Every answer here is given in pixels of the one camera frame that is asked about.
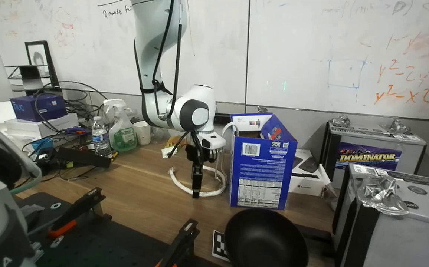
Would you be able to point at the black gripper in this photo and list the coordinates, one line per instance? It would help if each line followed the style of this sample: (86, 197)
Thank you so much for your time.
(196, 156)

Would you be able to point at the blue cardboard box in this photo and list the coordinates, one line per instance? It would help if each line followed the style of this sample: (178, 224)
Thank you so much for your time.
(263, 172)

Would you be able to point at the flat white cardboard box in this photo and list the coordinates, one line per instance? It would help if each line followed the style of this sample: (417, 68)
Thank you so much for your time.
(310, 186)

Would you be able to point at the white box stack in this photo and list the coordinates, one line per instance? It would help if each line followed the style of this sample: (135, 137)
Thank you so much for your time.
(30, 129)

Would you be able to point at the dark blue box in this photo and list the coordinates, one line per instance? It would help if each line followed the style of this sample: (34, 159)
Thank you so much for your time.
(30, 108)

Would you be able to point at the plain black clamp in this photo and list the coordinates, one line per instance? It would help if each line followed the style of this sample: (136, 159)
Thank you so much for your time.
(184, 239)

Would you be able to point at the black white fiducial tag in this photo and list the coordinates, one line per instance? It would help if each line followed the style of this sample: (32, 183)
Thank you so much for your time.
(220, 245)

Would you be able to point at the black power strip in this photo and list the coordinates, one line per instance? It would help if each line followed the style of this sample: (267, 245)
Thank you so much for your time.
(222, 119)

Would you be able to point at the white paper cup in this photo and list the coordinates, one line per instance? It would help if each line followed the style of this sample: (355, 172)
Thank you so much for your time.
(139, 135)

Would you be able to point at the green spray bottle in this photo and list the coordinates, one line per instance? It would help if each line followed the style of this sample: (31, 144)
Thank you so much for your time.
(122, 138)

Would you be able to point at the black round bowl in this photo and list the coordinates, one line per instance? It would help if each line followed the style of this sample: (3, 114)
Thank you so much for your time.
(266, 239)

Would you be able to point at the clear plastic water bottle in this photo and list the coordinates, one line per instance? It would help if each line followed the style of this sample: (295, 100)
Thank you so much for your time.
(99, 141)

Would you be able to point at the long black bar tool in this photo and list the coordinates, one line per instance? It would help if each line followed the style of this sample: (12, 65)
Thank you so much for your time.
(81, 157)

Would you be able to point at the small crumpled foil piece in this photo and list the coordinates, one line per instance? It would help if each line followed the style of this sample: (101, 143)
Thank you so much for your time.
(341, 122)
(395, 128)

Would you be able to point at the grey battery with Dominator label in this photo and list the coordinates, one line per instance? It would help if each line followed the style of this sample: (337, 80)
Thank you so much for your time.
(371, 157)

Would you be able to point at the large crumpled foil sheet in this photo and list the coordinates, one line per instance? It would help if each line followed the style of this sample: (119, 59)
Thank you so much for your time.
(378, 194)

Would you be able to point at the black metal stand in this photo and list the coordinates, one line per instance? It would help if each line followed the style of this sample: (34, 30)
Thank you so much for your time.
(30, 74)

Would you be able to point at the large plain grey battery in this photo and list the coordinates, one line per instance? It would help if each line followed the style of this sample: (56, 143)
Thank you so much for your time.
(411, 232)

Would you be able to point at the white wall whiteboard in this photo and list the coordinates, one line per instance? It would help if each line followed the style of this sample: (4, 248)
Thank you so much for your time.
(322, 39)

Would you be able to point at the black picture frame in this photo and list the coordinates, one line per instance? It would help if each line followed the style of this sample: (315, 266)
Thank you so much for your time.
(37, 56)

